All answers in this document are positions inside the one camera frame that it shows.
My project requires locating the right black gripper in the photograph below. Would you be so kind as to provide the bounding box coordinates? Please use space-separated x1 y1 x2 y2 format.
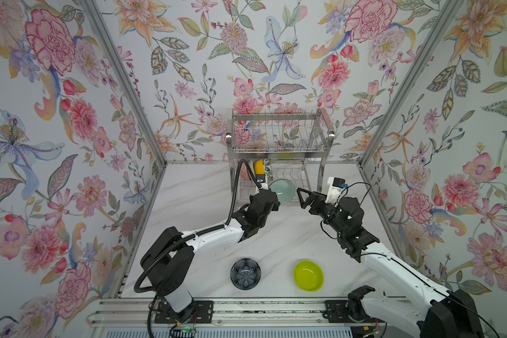
300 189 349 240

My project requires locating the pale celadon bowl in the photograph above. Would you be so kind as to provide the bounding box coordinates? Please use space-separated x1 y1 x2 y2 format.
268 179 296 204

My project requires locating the yellow bowl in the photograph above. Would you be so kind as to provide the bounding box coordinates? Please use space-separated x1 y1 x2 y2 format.
253 159 266 176

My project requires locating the green leaf pattern bowl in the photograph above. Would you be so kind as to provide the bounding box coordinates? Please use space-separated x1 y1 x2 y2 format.
263 161 274 181

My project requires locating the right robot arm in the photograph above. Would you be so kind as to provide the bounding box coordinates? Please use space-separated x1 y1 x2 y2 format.
297 188 484 337

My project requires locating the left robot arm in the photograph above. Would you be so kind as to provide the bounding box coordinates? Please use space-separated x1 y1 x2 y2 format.
134 190 280 314

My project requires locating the steel two-tier dish rack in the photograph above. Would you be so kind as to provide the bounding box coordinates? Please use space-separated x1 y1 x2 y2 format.
225 108 335 202

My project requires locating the dark blue flower bowl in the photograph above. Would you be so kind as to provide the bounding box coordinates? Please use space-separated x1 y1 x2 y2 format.
230 258 261 291

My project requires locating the lime green bowl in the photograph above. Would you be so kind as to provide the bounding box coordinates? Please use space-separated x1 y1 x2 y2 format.
293 260 324 292

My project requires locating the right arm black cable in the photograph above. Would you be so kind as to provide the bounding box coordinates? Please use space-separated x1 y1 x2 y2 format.
318 181 501 338

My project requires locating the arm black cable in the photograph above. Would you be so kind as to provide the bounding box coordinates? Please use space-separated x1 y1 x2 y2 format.
133 158 265 338
318 181 501 338

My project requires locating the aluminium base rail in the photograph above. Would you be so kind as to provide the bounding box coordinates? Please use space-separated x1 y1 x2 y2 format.
86 296 449 328

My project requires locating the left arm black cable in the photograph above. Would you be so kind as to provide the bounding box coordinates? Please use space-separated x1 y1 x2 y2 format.
133 158 265 338

